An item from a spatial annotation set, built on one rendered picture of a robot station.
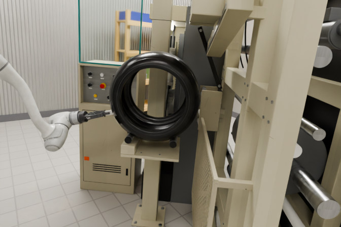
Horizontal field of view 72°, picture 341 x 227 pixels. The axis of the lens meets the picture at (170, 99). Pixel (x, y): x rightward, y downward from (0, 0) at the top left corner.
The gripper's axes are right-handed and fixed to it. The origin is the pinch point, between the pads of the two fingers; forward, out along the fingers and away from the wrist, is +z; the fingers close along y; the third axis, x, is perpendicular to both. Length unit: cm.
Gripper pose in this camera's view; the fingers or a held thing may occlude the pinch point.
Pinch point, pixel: (110, 112)
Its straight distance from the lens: 158.6
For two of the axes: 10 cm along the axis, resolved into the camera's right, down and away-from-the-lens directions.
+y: 0.6, -2.3, 9.7
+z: 9.8, -1.6, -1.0
